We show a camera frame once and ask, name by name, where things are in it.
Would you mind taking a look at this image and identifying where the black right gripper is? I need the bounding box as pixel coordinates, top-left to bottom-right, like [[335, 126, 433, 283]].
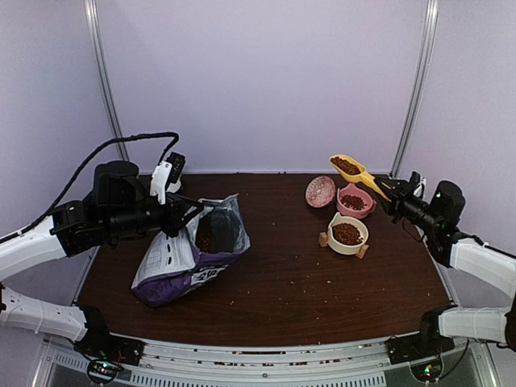
[[372, 177, 441, 234]]

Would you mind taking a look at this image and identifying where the purple pet food bag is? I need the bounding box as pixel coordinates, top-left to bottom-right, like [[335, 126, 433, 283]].
[[131, 194, 251, 307]]

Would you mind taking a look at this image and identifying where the yellow plastic food scoop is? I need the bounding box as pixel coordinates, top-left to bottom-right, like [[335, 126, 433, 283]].
[[329, 154, 390, 202]]

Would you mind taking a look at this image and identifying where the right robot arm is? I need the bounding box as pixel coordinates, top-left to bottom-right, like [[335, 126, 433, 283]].
[[373, 172, 515, 356]]

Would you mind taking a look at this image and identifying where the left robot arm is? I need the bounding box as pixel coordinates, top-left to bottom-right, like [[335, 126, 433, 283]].
[[1, 160, 203, 358]]

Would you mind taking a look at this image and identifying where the pink cat-ear pet bowl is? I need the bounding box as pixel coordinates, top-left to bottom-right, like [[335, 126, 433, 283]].
[[336, 183, 377, 219]]

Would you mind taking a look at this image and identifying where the cream cat-ear pet bowl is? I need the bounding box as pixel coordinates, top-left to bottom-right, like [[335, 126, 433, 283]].
[[327, 212, 369, 256]]

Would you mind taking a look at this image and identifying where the navy white-dotted cup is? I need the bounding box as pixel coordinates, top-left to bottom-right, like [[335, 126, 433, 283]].
[[166, 180, 182, 194]]

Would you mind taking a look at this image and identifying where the brown kibble in bag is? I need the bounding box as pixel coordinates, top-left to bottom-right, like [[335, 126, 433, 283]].
[[196, 229, 212, 252]]

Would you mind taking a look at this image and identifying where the brown kibble in pink bowl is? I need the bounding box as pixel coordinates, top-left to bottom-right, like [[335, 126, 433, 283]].
[[340, 194, 366, 211]]

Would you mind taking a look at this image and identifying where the brown kibble in scoop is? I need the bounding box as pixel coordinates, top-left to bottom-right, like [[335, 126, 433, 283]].
[[331, 157, 361, 175]]

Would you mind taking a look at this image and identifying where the brown kibble in cream bowl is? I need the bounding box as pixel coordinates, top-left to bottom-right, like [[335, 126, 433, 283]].
[[331, 223, 364, 246]]

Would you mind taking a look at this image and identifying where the red patterned ceramic bowl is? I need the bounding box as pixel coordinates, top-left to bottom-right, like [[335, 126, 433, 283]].
[[305, 176, 336, 208]]

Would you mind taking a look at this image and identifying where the wooden stand under cream bowl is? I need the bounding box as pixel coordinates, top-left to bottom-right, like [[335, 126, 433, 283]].
[[318, 232, 369, 259]]

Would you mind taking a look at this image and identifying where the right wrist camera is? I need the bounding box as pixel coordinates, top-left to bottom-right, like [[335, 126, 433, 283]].
[[409, 171, 427, 199]]

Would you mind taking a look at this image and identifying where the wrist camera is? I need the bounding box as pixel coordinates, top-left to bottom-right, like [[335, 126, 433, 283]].
[[149, 152, 185, 205], [409, 171, 427, 199]]

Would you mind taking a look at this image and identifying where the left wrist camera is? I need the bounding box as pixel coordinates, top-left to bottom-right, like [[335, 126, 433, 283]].
[[149, 152, 185, 205]]

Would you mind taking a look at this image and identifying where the aluminium table edge rail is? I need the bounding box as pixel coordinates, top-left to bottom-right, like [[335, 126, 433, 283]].
[[389, 175, 464, 315]]

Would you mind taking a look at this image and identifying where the black braided left cable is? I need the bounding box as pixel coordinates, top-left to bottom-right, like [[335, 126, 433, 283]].
[[0, 131, 181, 243]]

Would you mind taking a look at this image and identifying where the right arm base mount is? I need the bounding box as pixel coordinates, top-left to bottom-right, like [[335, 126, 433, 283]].
[[385, 306, 455, 385]]

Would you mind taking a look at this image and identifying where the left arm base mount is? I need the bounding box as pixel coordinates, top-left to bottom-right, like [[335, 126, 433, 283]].
[[73, 306, 144, 386]]

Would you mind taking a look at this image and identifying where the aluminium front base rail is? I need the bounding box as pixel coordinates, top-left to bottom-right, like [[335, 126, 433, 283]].
[[34, 318, 499, 387]]

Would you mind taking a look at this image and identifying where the aluminium corner post right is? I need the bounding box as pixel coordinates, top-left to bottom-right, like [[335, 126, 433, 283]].
[[389, 0, 439, 177]]

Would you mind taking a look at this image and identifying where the aluminium corner post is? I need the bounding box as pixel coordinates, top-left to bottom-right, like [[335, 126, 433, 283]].
[[84, 0, 123, 139], [389, 0, 439, 177]]

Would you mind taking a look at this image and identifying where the aluminium corner post left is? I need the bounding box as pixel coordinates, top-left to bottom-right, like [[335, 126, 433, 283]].
[[84, 0, 123, 139]]

